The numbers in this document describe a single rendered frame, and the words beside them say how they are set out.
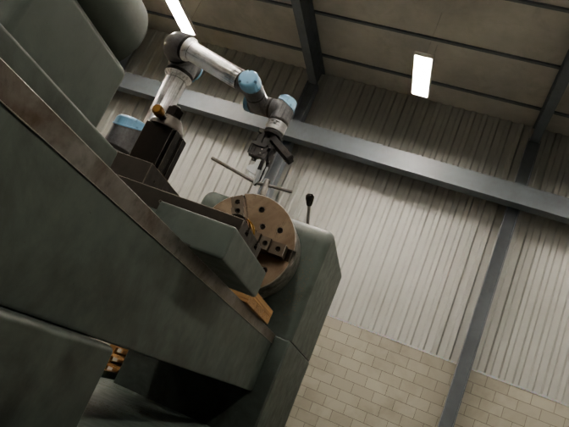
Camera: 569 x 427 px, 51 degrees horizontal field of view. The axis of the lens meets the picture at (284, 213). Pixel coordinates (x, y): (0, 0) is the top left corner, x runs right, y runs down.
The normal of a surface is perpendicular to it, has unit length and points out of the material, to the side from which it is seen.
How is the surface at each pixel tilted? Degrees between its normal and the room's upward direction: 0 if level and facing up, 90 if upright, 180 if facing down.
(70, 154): 90
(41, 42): 90
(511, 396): 90
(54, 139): 90
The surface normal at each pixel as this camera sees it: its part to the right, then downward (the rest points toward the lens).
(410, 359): -0.16, -0.35
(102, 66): 0.92, 0.32
